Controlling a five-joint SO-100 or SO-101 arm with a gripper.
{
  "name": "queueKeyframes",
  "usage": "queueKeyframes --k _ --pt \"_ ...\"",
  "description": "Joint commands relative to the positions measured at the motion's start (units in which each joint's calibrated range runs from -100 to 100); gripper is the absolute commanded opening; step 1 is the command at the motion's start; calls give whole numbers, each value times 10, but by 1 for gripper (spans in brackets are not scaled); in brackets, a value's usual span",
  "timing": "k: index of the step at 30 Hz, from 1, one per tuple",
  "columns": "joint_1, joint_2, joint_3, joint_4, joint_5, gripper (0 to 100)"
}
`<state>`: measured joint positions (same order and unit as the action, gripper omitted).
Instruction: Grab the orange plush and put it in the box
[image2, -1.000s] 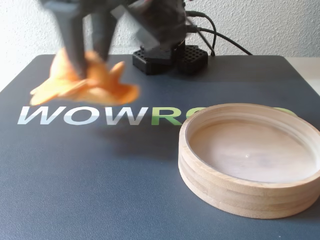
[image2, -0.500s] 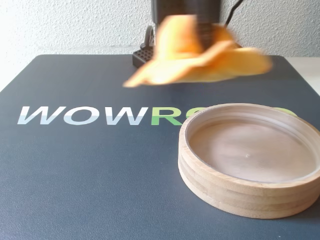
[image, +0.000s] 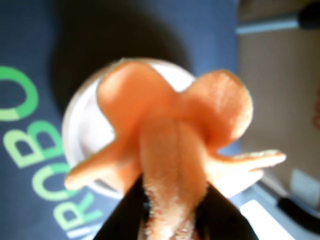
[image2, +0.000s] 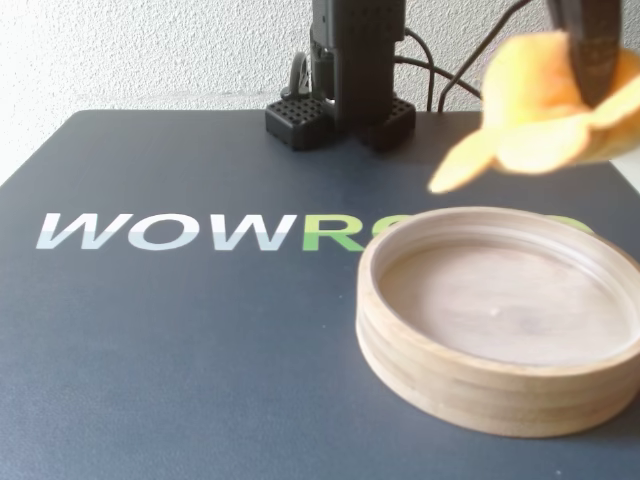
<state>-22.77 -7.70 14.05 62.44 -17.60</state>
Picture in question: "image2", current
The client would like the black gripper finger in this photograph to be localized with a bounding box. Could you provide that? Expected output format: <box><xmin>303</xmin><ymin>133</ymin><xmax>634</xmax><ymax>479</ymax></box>
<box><xmin>544</xmin><ymin>0</ymin><xmax>624</xmax><ymax>109</ymax></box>

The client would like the orange plush toy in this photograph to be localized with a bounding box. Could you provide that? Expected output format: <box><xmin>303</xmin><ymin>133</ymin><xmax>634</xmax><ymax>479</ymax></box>
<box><xmin>427</xmin><ymin>28</ymin><xmax>640</xmax><ymax>195</ymax></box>

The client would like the round wooden box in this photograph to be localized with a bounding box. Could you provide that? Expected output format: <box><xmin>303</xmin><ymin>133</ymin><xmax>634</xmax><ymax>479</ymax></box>
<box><xmin>355</xmin><ymin>206</ymin><xmax>640</xmax><ymax>441</ymax></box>

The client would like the grey table clamp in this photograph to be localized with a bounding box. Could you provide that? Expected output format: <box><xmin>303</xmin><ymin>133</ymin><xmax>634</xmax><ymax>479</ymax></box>
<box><xmin>280</xmin><ymin>50</ymin><xmax>315</xmax><ymax>100</ymax></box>

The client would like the dark blue logo mat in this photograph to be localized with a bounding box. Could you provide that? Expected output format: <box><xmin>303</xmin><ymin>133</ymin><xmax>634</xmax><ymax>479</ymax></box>
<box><xmin>0</xmin><ymin>109</ymin><xmax>640</xmax><ymax>480</ymax></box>

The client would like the black cable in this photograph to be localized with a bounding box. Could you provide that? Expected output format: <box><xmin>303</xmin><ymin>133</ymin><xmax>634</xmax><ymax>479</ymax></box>
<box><xmin>394</xmin><ymin>27</ymin><xmax>485</xmax><ymax>112</ymax></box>
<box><xmin>437</xmin><ymin>0</ymin><xmax>532</xmax><ymax>113</ymax></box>

